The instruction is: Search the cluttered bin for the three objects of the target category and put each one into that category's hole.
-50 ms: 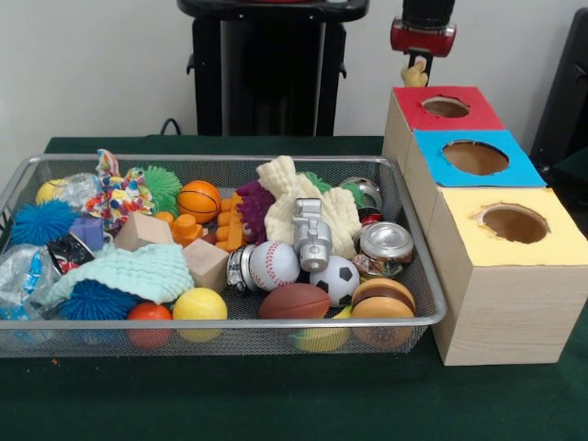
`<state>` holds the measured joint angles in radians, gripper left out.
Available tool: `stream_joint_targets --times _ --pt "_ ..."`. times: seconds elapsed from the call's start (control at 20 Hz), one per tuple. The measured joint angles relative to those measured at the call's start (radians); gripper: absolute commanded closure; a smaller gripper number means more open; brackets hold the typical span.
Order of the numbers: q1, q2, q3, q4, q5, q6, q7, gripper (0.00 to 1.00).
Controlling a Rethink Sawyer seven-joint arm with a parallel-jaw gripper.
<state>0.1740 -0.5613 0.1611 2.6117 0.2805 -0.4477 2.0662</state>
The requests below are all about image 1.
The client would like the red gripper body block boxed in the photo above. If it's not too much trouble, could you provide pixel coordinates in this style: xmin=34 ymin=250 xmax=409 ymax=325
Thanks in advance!
xmin=390 ymin=17 xmax=458 ymax=58

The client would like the yellow plush toy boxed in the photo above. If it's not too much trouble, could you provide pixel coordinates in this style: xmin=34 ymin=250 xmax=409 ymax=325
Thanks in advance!
xmin=400 ymin=62 xmax=429 ymax=88

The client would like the wooden box with three holes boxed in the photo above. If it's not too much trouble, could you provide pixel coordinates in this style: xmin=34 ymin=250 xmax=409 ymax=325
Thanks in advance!
xmin=380 ymin=85 xmax=588 ymax=368

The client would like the black flat panel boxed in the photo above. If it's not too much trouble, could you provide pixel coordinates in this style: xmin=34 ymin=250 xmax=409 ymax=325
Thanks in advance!
xmin=528 ymin=6 xmax=588 ymax=162

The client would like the crushed silver drink can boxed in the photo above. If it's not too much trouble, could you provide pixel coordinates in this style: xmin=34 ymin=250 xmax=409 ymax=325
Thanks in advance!
xmin=357 ymin=222 xmax=416 ymax=279

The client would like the dark green table cloth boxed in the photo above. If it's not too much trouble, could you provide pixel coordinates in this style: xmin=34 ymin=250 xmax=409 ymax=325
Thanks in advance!
xmin=0 ymin=134 xmax=588 ymax=441
xmin=546 ymin=146 xmax=588 ymax=224

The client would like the cream knitted cloth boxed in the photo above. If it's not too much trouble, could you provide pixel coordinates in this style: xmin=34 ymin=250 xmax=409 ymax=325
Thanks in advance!
xmin=255 ymin=155 xmax=363 ymax=260

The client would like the silver robot figure toy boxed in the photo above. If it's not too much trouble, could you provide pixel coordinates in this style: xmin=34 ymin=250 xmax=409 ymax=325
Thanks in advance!
xmin=292 ymin=198 xmax=333 ymax=272

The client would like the black and white soccer ball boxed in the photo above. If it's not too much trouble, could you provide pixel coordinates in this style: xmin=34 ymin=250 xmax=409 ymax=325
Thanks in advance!
xmin=309 ymin=255 xmax=361 ymax=308

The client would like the wooden toy hamburger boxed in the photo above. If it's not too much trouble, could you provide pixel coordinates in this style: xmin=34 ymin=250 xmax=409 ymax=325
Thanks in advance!
xmin=350 ymin=277 xmax=417 ymax=321

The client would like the white baseball toy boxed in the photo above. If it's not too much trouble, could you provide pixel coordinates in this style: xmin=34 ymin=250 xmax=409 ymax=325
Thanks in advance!
xmin=250 ymin=241 xmax=300 ymax=291

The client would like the orange basketball toy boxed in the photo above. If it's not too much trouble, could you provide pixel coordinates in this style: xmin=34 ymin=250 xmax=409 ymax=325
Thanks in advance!
xmin=177 ymin=180 xmax=222 ymax=225

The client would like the wooden cube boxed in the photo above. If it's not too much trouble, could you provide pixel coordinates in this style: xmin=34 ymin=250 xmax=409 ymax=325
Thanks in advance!
xmin=182 ymin=238 xmax=230 ymax=293

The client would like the mint green knitted cloth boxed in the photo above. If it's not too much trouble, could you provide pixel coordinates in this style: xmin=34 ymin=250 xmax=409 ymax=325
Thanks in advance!
xmin=50 ymin=243 xmax=196 ymax=305

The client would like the blue spiky rubber ball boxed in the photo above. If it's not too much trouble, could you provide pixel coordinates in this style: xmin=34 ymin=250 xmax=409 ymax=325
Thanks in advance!
xmin=8 ymin=199 xmax=79 ymax=247

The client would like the silver wire mesh bin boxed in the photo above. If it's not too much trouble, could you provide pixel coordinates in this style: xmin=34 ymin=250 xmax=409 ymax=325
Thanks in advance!
xmin=0 ymin=153 xmax=447 ymax=359

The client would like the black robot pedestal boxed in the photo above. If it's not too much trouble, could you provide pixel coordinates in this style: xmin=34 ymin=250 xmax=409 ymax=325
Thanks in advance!
xmin=176 ymin=0 xmax=371 ymax=138

